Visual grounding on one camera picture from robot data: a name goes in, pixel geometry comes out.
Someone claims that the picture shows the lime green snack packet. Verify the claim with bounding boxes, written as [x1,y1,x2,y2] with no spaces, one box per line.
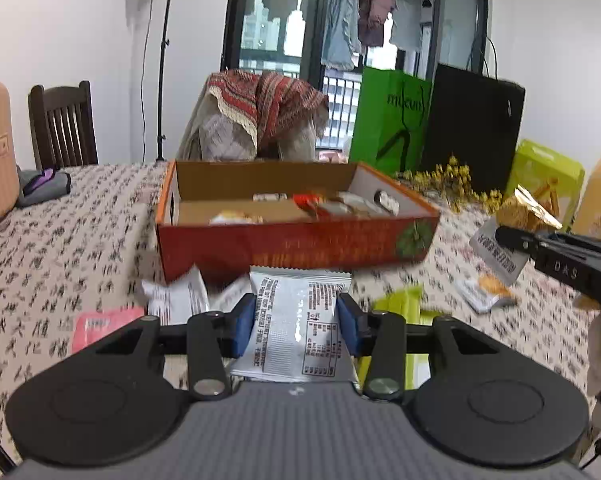
[355,284,443,391]

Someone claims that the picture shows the white label-back snack packet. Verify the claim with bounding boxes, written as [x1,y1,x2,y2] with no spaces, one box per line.
[229,266,357,382]

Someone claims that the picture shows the white gold snack packet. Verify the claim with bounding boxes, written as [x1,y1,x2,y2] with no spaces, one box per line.
[454,273,518,314]

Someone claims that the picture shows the white grey snack packet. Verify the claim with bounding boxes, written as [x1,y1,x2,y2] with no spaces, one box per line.
[141,266,210,326]

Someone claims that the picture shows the white cracker snack packet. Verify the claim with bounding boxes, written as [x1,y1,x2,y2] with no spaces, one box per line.
[469,185,563,286]

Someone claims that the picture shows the lime green snack box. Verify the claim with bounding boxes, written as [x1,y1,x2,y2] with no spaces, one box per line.
[505,140,585,231]

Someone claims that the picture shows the orange cardboard pumpkin box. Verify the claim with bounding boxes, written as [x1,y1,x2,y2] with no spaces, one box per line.
[155,160,440,283]

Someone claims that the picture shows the pink small sachet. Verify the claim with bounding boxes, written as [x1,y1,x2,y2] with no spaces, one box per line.
[72,307,145,353]

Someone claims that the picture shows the yellow dried flower branch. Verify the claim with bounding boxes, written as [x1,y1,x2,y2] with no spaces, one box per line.
[396,156,504,214]

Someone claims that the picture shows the calligraphy print tablecloth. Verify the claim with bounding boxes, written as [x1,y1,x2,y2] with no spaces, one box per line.
[0,164,592,479]

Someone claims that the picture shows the black paper bag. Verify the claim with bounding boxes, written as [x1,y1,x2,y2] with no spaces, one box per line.
[419,63,526,193]

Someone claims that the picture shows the green mucun paper bag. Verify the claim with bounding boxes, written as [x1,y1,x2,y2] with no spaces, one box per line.
[349,67,431,177]

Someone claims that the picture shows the chair with red patterned blanket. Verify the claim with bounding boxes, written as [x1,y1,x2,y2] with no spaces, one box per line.
[176,70,329,162]

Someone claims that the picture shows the grey purple folded cloth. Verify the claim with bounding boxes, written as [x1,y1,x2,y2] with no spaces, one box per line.
[15,168,72,209]

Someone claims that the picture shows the dark wooden chair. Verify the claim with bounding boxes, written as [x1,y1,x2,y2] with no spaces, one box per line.
[28,80,99,170]

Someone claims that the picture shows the hanging clothes on balcony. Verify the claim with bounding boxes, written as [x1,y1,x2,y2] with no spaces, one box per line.
[321,0,434,78]

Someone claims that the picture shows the studio light on stand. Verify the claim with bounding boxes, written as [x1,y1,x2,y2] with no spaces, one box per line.
[139,0,172,162]

